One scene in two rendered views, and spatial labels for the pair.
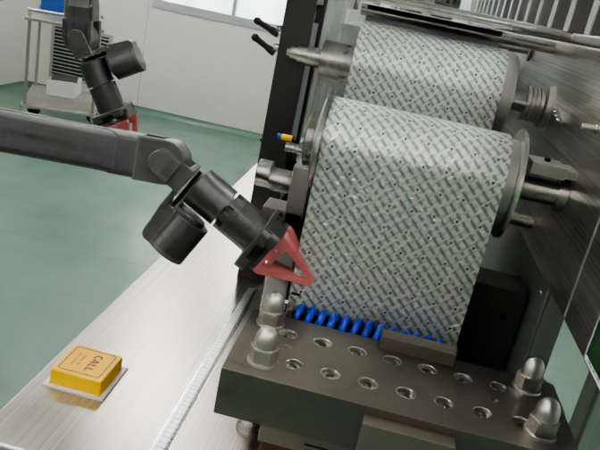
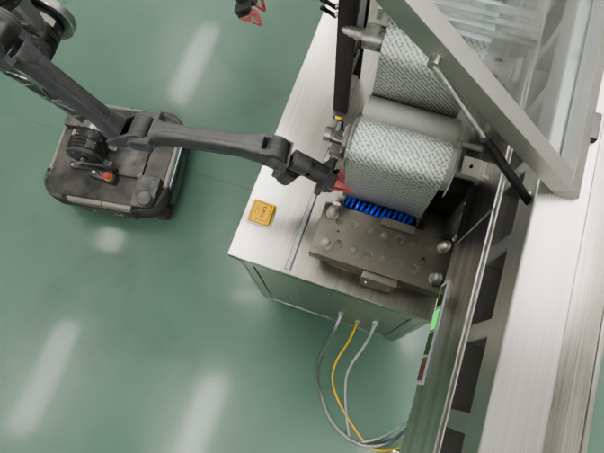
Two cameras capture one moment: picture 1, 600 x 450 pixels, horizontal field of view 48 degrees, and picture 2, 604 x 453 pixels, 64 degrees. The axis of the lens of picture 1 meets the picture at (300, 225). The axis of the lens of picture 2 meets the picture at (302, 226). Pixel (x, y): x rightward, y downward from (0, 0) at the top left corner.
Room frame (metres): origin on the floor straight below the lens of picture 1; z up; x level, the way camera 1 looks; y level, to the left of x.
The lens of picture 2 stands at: (0.32, -0.06, 2.37)
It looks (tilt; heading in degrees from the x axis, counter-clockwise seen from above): 73 degrees down; 20
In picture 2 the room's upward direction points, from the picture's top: 7 degrees counter-clockwise
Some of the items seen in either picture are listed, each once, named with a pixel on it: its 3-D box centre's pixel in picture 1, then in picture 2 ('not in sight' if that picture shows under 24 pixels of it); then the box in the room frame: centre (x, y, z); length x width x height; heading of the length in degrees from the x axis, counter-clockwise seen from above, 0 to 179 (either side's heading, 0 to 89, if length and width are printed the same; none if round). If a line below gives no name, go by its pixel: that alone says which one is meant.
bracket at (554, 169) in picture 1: (550, 166); (473, 168); (0.88, -0.31, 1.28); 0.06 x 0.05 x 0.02; 85
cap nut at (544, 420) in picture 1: (545, 416); (437, 278); (0.65, -0.31, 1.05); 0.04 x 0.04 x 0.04
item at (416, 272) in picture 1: (383, 273); (385, 195); (0.83, -0.12, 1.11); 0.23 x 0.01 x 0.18; 85
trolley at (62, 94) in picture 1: (64, 67); not in sight; (5.30, 2.07, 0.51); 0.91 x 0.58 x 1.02; 19
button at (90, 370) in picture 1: (87, 369); (262, 212); (0.77, 0.24, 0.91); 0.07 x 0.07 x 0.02; 85
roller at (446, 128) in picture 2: not in sight; (408, 128); (1.01, -0.14, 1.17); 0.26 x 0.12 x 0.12; 85
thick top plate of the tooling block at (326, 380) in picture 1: (393, 396); (382, 249); (0.71, -0.15, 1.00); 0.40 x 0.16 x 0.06; 85
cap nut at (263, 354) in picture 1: (265, 344); (325, 242); (0.68, 0.01, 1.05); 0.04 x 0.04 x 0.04
